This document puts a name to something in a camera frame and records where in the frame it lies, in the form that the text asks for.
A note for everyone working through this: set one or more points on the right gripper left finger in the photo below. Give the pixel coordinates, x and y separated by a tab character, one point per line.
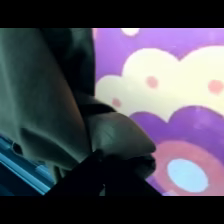
85	178

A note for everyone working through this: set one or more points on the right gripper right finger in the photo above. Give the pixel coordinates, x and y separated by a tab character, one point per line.
125	181

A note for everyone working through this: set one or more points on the brown T-shirt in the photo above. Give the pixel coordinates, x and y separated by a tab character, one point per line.
50	100

